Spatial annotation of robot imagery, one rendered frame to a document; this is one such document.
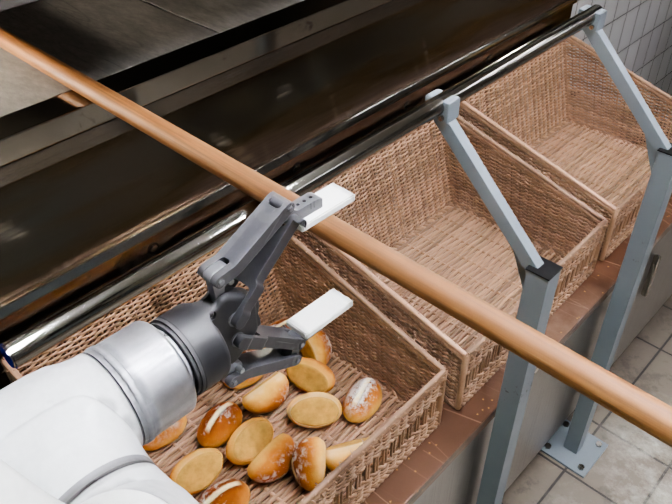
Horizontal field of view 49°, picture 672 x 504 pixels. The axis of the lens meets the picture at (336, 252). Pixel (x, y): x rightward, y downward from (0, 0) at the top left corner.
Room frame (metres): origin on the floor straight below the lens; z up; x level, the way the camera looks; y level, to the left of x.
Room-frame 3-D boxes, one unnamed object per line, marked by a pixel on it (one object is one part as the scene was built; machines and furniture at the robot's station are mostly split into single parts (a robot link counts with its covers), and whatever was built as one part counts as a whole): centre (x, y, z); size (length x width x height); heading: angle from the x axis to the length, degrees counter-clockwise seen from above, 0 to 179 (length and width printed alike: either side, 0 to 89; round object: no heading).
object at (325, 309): (0.55, 0.02, 1.17); 0.07 x 0.03 x 0.01; 136
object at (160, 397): (0.40, 0.16, 1.23); 0.09 x 0.06 x 0.09; 46
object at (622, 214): (1.69, -0.64, 0.72); 0.56 x 0.49 x 0.28; 137
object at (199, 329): (0.46, 0.11, 1.23); 0.09 x 0.07 x 0.08; 136
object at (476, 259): (1.25, -0.24, 0.72); 0.56 x 0.49 x 0.28; 138
